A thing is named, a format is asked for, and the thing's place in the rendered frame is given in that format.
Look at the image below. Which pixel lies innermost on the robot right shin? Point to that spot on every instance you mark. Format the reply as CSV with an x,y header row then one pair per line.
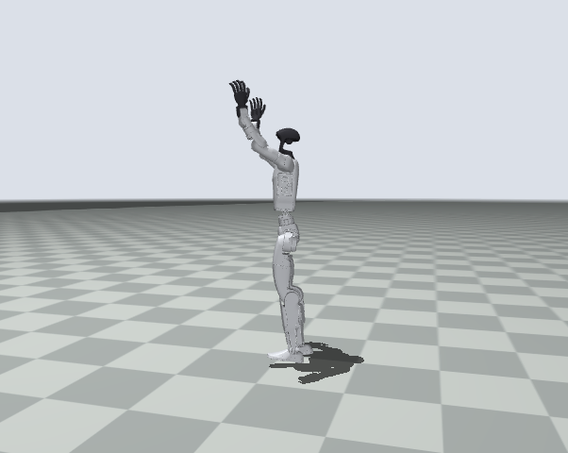
x,y
300,331

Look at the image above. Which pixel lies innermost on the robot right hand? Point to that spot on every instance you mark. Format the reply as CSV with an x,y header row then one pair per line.
x,y
256,112

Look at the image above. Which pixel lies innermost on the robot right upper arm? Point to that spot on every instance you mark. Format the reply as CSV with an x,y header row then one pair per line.
x,y
272,164

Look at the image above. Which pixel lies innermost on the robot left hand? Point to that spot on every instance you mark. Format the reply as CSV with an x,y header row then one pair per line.
x,y
241,96

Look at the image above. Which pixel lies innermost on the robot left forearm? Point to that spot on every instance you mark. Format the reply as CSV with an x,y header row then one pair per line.
x,y
248,128

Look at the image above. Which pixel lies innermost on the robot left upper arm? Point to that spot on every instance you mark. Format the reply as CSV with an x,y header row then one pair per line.
x,y
283,162

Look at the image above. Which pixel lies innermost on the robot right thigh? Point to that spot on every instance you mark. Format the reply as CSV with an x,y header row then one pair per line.
x,y
290,282

